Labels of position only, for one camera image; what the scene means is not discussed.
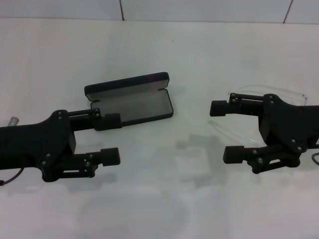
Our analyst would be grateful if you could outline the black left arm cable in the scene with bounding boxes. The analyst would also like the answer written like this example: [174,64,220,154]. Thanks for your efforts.
[0,168,25,186]

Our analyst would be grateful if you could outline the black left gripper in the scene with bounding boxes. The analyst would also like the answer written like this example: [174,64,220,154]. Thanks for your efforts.
[0,108,123,183]

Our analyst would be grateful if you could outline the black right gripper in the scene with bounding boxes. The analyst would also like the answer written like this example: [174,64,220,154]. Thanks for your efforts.
[210,92,319,174]

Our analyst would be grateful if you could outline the black glasses case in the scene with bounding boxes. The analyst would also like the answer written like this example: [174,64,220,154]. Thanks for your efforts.
[84,71,174,128]

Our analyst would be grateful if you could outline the clear white glasses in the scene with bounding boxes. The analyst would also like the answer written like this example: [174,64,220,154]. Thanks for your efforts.
[208,84,309,145]

